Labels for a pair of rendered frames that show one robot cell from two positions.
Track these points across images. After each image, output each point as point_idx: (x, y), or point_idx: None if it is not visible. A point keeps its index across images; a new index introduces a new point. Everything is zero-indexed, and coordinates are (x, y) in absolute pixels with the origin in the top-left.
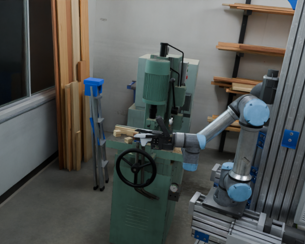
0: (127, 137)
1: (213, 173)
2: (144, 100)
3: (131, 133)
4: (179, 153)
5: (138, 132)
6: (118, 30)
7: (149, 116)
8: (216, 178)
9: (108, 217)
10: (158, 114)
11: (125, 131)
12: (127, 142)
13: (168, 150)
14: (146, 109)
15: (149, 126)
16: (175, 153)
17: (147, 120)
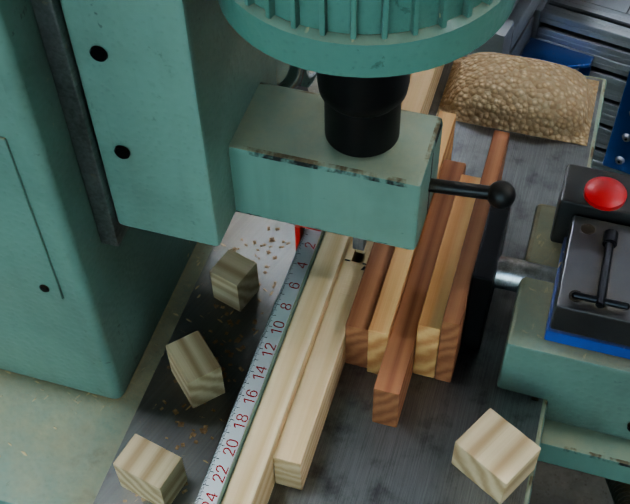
0: (356, 485)
1: (507, 45)
2: (462, 40)
3: (316, 430)
4: (598, 107)
5: (337, 357)
6: None
7: (376, 147)
8: (511, 54)
9: None
10: (256, 74)
11: (263, 500)
12: (532, 469)
13: (562, 166)
14: (57, 172)
15: (428, 200)
16: (596, 137)
17: (424, 183)
